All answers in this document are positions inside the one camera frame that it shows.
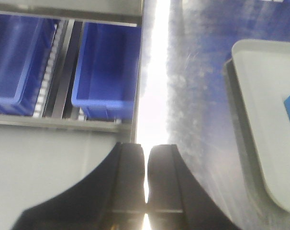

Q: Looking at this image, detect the blue bin lower left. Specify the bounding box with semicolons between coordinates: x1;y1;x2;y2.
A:
0;14;58;116

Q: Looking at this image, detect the blue bin lower centre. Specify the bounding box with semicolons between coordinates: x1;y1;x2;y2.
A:
71;23;141;120

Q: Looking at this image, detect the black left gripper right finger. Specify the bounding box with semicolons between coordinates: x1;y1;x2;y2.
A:
147;145;239;230

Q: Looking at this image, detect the blue bin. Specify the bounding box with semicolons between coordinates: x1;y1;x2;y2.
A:
71;23;141;120
0;14;58;116

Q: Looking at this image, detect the grey metal tray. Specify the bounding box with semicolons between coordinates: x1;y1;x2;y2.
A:
229;39;290;213

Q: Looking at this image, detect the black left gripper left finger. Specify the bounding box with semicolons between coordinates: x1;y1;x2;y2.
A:
13;142;145;230

